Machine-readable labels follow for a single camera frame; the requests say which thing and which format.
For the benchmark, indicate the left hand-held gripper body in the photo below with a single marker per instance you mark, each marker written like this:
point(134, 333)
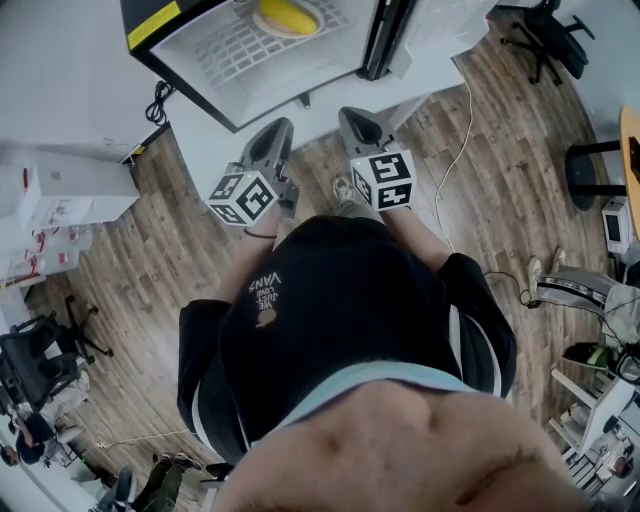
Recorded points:
point(245, 195)

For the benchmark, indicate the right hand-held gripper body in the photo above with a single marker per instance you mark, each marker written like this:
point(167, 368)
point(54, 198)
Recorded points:
point(385, 175)

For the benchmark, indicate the yellow corn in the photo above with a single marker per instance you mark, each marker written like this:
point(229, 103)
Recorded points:
point(287, 14)

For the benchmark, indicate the person's left forearm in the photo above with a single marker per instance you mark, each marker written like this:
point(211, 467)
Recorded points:
point(250, 260)

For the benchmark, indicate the person's right forearm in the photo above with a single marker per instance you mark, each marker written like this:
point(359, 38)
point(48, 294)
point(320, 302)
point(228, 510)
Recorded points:
point(415, 235)

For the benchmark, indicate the black wrist band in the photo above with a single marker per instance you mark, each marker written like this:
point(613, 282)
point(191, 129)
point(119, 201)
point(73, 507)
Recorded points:
point(260, 235)

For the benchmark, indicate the person's grey shoe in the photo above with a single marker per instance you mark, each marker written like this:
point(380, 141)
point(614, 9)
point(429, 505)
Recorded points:
point(343, 192)

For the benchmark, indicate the person's khaki trouser leg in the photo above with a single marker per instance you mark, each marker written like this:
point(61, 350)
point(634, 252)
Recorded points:
point(357, 211)

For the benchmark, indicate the person's black shirt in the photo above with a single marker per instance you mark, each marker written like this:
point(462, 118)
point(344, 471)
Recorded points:
point(350, 310)

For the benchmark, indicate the beige plate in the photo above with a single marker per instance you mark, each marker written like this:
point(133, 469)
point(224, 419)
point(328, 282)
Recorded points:
point(265, 27)

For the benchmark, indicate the white cardboard box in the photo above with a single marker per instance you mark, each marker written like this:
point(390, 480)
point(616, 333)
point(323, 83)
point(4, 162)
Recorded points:
point(75, 195)

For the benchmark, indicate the black round table base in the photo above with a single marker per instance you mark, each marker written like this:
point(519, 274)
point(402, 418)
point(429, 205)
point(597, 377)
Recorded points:
point(582, 175)

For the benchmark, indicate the small white appliance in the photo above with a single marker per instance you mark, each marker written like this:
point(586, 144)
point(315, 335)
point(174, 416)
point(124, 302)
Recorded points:
point(615, 225)

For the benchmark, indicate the round wooden table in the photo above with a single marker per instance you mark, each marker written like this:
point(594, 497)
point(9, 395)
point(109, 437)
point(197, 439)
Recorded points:
point(631, 160)

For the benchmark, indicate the black mesh office chair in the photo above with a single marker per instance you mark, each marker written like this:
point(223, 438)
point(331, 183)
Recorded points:
point(35, 360)

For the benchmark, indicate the person's chin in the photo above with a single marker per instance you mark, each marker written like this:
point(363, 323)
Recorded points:
point(390, 450)

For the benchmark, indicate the white shelf rack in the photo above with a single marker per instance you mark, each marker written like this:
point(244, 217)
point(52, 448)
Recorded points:
point(600, 410)

